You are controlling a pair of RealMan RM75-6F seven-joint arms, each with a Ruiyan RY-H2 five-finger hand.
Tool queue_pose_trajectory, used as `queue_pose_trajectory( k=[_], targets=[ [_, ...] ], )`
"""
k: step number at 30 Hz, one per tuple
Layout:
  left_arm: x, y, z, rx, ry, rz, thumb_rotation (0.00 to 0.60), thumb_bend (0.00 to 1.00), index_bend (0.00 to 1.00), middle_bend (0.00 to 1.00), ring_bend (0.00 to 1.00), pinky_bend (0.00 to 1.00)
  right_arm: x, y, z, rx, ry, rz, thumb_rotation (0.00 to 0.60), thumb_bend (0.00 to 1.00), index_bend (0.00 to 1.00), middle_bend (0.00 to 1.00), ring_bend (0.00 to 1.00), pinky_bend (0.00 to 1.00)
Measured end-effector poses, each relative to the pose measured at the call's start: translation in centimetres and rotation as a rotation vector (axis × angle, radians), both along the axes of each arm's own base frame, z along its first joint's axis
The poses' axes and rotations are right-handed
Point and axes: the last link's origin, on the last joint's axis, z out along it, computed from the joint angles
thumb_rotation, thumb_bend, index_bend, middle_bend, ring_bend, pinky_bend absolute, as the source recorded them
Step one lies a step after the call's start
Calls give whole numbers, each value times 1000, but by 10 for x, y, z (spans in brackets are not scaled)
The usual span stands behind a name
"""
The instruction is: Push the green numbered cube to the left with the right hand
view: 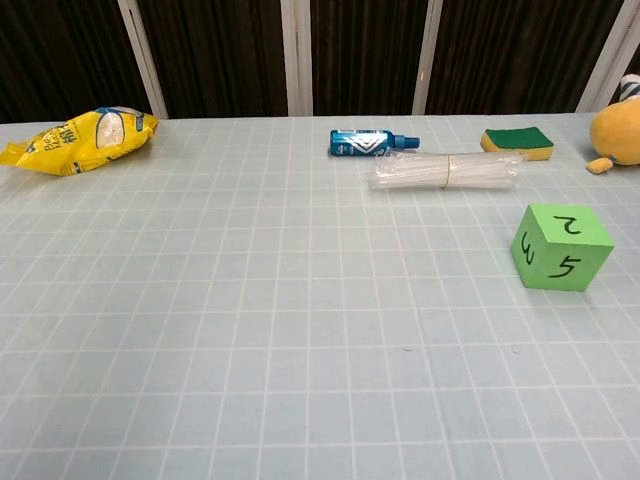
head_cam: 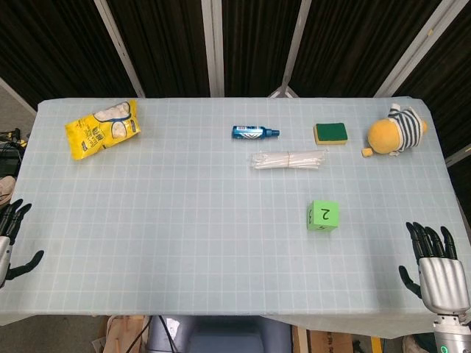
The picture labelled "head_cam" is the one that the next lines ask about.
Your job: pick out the blue spray bottle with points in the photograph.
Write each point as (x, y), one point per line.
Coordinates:
(248, 132)

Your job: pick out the light blue grid tablecloth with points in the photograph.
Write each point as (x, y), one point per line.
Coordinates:
(184, 220)

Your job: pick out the yellow snack bag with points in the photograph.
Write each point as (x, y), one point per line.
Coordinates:
(99, 132)

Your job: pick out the bundle of white straws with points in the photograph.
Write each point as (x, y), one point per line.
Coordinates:
(287, 160)

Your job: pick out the brown paper bag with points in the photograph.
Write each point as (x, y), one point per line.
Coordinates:
(121, 334)

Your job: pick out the brown cardboard box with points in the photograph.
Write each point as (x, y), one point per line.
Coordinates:
(329, 342)

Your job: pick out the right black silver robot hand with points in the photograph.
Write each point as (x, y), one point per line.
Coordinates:
(441, 283)

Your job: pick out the yellow plush toy striped shirt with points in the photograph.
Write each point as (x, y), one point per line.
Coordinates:
(390, 138)

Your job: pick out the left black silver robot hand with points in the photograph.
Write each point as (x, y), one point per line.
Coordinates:
(4, 253)

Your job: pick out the green numbered foam cube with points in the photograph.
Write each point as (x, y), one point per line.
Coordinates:
(324, 217)

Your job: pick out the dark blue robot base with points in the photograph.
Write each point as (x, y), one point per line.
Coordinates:
(221, 336)

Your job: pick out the green yellow sponge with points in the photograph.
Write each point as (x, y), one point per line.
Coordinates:
(330, 133)

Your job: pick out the white metal frame post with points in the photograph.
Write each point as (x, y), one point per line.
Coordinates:
(292, 51)
(412, 51)
(117, 44)
(214, 48)

